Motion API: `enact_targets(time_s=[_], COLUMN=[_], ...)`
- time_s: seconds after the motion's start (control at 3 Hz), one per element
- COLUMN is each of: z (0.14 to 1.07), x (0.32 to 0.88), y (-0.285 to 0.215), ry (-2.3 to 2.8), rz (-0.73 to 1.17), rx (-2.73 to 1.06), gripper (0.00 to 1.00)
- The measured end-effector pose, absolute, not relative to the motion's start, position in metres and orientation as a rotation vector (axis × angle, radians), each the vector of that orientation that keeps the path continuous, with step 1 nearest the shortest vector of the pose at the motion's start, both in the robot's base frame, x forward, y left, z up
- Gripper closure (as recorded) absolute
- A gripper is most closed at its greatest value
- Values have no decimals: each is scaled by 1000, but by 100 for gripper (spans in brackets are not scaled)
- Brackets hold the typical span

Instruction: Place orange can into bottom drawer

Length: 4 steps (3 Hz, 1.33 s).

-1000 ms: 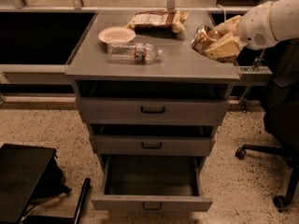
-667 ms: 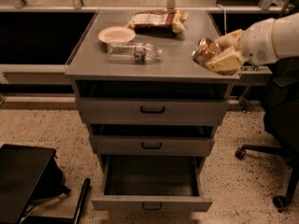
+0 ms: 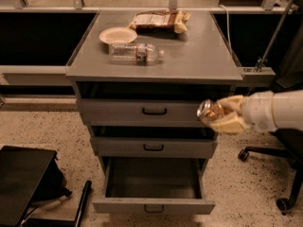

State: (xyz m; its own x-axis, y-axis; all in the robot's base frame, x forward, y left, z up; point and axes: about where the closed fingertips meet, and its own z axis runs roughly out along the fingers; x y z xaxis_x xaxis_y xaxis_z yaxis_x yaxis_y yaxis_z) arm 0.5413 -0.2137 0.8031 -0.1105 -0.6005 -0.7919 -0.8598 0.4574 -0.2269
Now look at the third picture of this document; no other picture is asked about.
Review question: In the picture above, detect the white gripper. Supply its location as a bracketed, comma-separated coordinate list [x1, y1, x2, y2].
[210, 91, 276, 134]

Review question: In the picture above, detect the black office chair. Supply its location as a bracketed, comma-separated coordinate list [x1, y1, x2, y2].
[238, 123, 303, 214]

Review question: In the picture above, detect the top grey drawer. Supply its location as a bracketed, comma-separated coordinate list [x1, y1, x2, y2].
[77, 99, 203, 128]

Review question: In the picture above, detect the grey drawer cabinet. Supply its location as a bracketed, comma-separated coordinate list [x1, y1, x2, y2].
[65, 9, 245, 163]

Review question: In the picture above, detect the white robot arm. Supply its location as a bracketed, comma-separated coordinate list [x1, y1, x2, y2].
[209, 90, 303, 133]

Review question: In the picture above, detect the black bag on floor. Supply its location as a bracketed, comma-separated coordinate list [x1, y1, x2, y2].
[32, 159, 72, 202]

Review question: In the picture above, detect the white cable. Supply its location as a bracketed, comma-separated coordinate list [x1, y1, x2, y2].
[219, 4, 235, 57]

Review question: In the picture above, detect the brown snack bag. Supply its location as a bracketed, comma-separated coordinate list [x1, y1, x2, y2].
[128, 9, 191, 34]

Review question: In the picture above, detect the bottom grey drawer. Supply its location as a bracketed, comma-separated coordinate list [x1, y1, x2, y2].
[93, 157, 215, 215]

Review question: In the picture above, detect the black tube on floor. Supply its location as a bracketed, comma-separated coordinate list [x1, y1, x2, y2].
[74, 180, 92, 227]

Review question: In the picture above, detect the grey drawer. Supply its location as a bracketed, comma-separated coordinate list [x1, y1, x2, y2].
[91, 137, 217, 159]
[77, 99, 203, 128]
[93, 157, 215, 215]

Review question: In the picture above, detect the clear plastic water bottle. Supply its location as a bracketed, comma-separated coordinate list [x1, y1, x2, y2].
[109, 43, 164, 65]

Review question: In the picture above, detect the middle grey drawer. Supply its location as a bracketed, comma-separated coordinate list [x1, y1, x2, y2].
[91, 137, 217, 159]

